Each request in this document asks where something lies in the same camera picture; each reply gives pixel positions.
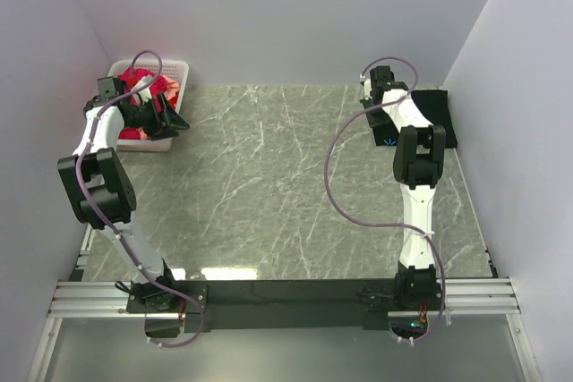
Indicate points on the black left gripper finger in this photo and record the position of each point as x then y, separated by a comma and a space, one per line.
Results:
164, 134
170, 120

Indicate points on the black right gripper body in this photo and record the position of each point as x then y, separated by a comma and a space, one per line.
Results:
377, 118

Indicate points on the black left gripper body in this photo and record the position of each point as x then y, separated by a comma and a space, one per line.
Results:
147, 115

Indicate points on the black t shirt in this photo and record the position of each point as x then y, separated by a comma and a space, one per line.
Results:
434, 105

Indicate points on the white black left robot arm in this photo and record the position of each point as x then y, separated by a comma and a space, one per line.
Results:
100, 191

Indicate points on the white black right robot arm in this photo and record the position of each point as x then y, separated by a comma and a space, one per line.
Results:
417, 167

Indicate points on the orange red t shirt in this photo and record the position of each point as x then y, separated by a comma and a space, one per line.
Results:
172, 97

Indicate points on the white plastic laundry basket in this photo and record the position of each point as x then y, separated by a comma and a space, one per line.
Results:
147, 145

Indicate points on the black base crossbar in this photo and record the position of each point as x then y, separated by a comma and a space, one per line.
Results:
262, 304

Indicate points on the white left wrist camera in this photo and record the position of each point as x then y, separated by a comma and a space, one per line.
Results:
142, 93

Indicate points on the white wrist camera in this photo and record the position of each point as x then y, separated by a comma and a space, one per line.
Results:
142, 93
367, 87

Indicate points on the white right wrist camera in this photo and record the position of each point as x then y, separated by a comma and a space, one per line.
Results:
367, 87

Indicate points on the aluminium frame rail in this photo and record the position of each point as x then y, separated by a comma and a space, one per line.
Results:
287, 212

